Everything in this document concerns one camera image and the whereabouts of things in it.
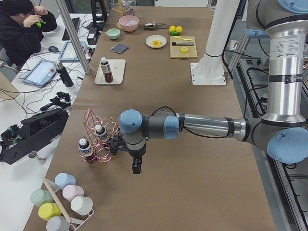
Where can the half lemon slice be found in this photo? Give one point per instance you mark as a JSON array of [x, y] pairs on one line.
[[184, 50]]

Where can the metal scoop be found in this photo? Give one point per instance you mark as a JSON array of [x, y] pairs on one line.
[[152, 25]]

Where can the dark bottle in rack lower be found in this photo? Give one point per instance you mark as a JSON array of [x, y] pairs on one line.
[[86, 150]]

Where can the glazed twisted donut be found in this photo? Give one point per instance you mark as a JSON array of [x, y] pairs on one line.
[[156, 43]]

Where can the cream rectangular tray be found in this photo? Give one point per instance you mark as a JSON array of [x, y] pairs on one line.
[[117, 67]]

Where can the pink cup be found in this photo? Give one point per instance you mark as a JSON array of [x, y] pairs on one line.
[[72, 191]]

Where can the steel cylinder black cap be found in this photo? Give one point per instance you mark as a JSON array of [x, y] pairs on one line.
[[174, 43]]

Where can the black equipment case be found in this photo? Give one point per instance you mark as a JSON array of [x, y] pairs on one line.
[[35, 133]]

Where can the rose gold wire bottle rack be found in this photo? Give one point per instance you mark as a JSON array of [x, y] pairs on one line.
[[95, 144]]

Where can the white cup rack wooden handle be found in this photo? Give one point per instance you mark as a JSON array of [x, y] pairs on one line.
[[75, 223]]

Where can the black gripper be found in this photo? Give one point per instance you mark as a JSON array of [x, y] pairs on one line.
[[136, 154]]

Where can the blue teach pendant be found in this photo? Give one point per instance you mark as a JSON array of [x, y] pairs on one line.
[[41, 74], [68, 53]]

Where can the dark sauce bottle on tray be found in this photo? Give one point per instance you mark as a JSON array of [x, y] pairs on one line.
[[106, 69]]

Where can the grey cup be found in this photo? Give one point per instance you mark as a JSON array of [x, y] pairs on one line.
[[57, 223]]

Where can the black handheld gimbal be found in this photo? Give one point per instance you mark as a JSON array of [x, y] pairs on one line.
[[62, 100]]

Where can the black thermos bottle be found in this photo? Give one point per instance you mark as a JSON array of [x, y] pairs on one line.
[[64, 75]]

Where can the yellow lemon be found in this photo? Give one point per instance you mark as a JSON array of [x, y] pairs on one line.
[[179, 29], [172, 28]]

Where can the dark bottle in rack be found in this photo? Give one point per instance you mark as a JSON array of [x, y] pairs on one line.
[[86, 150], [102, 134]]

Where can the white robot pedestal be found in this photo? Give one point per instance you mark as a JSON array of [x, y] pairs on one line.
[[210, 69]]

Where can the white round plate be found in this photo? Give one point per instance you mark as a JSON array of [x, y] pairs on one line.
[[149, 40]]

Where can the blue cup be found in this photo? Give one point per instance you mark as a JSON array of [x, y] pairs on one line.
[[64, 179]]

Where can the grey folded cloth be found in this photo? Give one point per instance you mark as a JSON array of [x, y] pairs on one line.
[[119, 48]]

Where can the dark bottle in rack upper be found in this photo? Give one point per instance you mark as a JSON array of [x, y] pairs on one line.
[[102, 134]]

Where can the yellow cup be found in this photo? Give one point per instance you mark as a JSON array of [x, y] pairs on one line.
[[49, 210]]

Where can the aluminium frame post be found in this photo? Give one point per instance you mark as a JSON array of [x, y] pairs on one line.
[[65, 15]]

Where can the pink bowl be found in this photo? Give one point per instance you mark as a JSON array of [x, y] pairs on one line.
[[129, 23]]

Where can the black computer mouse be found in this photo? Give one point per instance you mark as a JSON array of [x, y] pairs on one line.
[[53, 49]]

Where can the yellow plastic knife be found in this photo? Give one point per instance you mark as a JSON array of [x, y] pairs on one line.
[[182, 38]]

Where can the mint green bowl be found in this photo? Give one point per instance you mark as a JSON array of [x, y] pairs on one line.
[[113, 33]]

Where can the white cup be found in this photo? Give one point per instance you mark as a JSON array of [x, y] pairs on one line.
[[82, 205]]

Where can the person in black hoodie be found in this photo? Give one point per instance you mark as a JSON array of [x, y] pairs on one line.
[[21, 28]]

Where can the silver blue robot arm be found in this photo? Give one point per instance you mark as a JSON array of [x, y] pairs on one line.
[[280, 132]]

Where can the green cup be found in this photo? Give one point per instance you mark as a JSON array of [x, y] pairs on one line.
[[40, 197]]

